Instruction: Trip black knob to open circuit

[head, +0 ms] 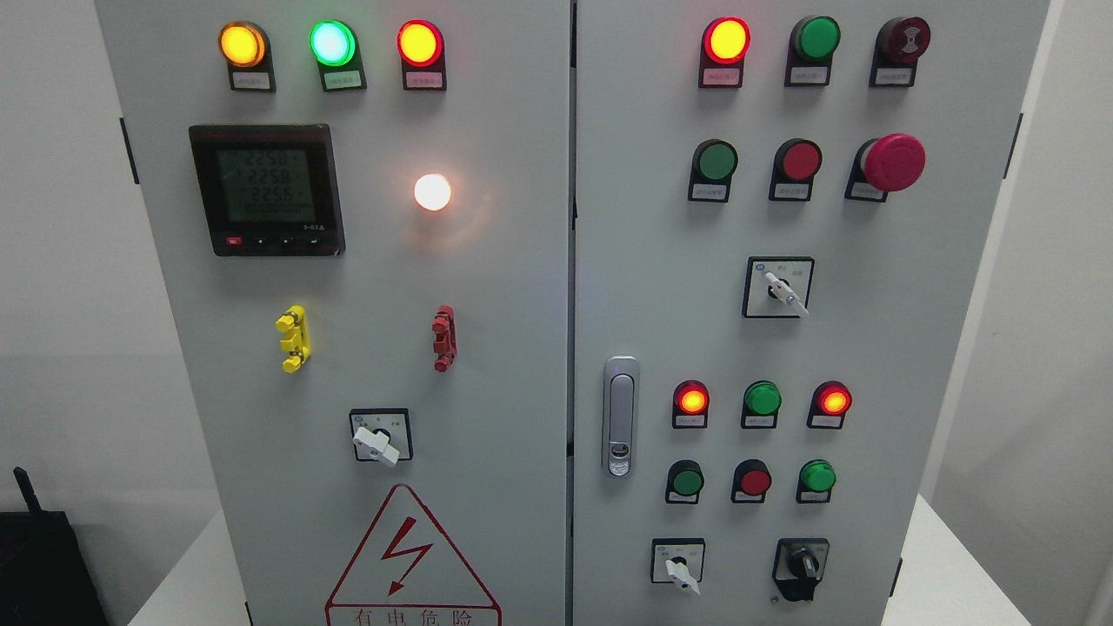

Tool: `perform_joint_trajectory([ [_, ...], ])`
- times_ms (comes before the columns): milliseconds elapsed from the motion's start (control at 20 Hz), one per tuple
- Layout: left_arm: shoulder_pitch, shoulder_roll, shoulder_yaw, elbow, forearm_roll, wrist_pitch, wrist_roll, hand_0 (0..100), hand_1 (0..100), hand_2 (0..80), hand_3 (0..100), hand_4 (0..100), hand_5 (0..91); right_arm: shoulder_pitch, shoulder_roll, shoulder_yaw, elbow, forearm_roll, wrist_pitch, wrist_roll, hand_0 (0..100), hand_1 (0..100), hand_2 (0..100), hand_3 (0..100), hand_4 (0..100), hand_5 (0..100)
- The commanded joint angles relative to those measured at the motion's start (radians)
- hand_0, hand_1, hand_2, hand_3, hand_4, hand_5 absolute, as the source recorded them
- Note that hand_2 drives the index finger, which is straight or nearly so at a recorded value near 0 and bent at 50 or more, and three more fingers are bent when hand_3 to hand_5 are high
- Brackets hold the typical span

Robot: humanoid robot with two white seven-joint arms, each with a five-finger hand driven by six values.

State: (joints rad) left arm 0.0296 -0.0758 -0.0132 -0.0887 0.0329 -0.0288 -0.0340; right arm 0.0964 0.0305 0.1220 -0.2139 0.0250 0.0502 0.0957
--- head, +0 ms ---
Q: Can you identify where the black rotary knob switch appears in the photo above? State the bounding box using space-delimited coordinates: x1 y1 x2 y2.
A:
771 537 830 601

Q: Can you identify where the red terminal connector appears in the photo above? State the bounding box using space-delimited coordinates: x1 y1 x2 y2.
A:
430 304 457 373

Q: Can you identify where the red lit lamp lower left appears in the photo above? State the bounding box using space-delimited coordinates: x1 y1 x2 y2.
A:
671 380 710 430

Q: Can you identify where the red lit lamp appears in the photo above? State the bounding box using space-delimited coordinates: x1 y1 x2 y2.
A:
698 16 751 89
671 380 710 430

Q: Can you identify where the white lit indicator lamp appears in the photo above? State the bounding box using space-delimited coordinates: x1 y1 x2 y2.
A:
413 173 452 211

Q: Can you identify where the green push button lower left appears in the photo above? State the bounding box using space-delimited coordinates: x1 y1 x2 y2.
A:
664 459 706 503

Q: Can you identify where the green push button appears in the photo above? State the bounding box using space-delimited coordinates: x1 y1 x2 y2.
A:
664 459 706 503
688 139 738 203

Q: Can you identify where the green push button upper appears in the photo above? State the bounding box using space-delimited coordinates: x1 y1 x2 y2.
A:
688 139 738 203

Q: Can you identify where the grey left cabinet door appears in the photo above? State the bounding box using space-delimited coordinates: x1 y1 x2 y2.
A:
96 1 571 625

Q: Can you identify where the grey cabinet door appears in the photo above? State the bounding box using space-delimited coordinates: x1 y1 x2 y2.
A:
572 1 1050 625
96 1 571 625

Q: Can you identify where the green lamp lower middle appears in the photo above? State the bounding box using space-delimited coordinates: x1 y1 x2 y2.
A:
740 380 784 430

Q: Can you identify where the grey right cabinet door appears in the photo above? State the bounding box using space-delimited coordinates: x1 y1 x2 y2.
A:
572 1 1050 625

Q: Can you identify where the red push button lower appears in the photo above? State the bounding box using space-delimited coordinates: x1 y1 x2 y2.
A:
730 459 772 503

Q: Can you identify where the red push button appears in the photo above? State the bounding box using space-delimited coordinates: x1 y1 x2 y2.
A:
730 459 772 503
769 138 823 202

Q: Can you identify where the yellow terminal connector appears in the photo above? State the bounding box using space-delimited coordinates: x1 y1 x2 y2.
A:
274 304 311 374

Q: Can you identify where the red push button upper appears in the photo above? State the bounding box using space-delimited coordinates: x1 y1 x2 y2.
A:
769 138 823 202

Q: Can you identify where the red lamp lower right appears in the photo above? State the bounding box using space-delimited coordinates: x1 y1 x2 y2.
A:
807 381 851 430

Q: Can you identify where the red electric hazard warning sticker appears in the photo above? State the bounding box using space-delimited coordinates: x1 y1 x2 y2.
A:
323 483 503 625

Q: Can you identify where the red lit lamp left door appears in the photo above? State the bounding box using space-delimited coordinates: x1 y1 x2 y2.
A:
397 19 449 91

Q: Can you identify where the green lamp button lower right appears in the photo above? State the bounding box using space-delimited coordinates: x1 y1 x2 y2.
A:
796 459 837 503

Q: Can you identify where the black digital power meter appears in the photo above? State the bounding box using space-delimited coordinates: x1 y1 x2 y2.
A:
190 123 345 257

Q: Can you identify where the red lit lamp right top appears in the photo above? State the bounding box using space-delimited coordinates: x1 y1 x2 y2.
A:
698 16 751 89

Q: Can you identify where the green lit indicator lamp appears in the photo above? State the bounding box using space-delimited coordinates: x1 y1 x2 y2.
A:
309 19 367 92

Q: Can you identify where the red mushroom emergency stop button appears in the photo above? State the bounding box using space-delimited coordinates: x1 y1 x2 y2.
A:
845 133 926 203

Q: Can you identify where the green lamp right top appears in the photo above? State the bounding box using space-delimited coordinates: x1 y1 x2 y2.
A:
784 16 843 87

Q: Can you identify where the yellow indicator lamp top left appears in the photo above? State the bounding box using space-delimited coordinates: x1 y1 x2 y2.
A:
218 21 276 92

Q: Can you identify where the dark red buzzer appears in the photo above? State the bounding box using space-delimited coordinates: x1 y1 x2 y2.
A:
870 16 930 88

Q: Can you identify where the black device with antenna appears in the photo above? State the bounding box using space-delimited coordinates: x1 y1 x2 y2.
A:
1 467 108 625

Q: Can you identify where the silver door lock handle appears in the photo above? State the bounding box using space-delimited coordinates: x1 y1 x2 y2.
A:
601 356 641 478

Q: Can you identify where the white selector switch left door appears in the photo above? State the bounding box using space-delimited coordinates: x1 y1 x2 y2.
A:
349 408 413 468

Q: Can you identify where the white selector switch right upper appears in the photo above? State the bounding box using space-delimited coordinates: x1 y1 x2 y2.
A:
741 255 816 317

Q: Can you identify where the white selector switch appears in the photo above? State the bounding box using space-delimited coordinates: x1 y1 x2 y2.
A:
650 537 706 596
741 255 816 317

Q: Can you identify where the white selector switch right bottom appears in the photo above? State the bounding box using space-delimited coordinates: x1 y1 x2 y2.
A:
650 537 706 596

